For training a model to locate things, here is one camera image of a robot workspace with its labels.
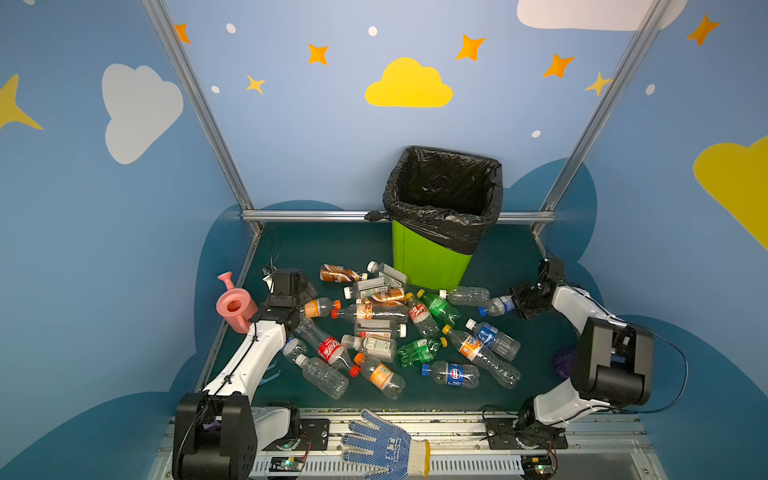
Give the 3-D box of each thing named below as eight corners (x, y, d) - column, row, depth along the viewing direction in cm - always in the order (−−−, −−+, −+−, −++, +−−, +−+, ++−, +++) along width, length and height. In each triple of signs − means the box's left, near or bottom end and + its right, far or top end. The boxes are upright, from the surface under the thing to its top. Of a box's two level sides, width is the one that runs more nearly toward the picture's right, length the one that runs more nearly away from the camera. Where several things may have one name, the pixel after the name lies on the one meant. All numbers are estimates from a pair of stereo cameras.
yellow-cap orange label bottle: (437, 336, 91) (439, 331, 89) (448, 323, 94) (450, 318, 92) (510, 393, 81) (514, 390, 79) (520, 376, 84) (524, 373, 82)
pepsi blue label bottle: (421, 382, 83) (422, 378, 80) (421, 363, 86) (423, 358, 83) (477, 389, 82) (481, 384, 79) (475, 369, 86) (479, 364, 83)
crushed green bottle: (399, 367, 85) (399, 365, 84) (394, 347, 89) (394, 344, 87) (441, 358, 87) (442, 355, 86) (434, 338, 91) (435, 335, 89)
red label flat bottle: (355, 341, 90) (354, 336, 87) (356, 324, 94) (356, 318, 91) (405, 341, 90) (406, 336, 87) (405, 324, 94) (406, 318, 91)
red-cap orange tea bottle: (332, 323, 94) (330, 317, 91) (334, 306, 98) (333, 301, 95) (407, 323, 94) (408, 318, 91) (407, 307, 98) (407, 301, 95)
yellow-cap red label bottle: (427, 345, 90) (428, 340, 87) (398, 301, 99) (399, 296, 97) (442, 337, 92) (444, 332, 89) (412, 295, 101) (413, 289, 98)
